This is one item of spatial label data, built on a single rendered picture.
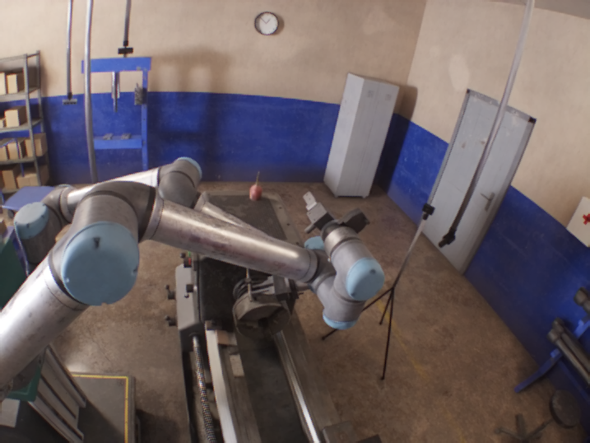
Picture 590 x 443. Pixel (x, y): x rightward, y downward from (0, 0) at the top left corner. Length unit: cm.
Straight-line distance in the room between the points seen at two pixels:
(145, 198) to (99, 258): 18
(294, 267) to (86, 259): 49
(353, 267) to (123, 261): 46
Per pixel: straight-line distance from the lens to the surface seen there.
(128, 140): 415
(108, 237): 46
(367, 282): 70
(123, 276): 48
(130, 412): 212
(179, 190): 97
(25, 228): 127
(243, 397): 154
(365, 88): 449
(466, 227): 428
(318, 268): 82
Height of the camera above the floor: 222
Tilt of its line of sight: 32 degrees down
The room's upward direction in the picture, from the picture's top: 12 degrees clockwise
